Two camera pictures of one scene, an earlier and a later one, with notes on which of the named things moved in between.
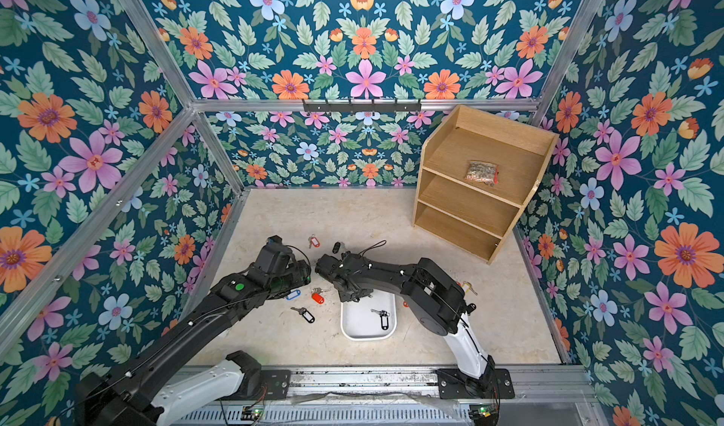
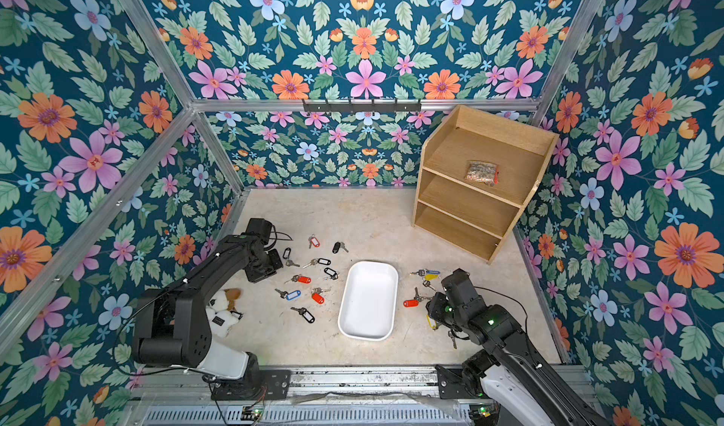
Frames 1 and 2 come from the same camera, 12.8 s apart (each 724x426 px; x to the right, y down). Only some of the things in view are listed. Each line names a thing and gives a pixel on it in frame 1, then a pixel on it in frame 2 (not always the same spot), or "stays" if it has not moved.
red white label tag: x=314 y=240 stays
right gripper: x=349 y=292 → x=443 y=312
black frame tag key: x=305 y=314 stays
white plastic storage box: x=373 y=318 stays
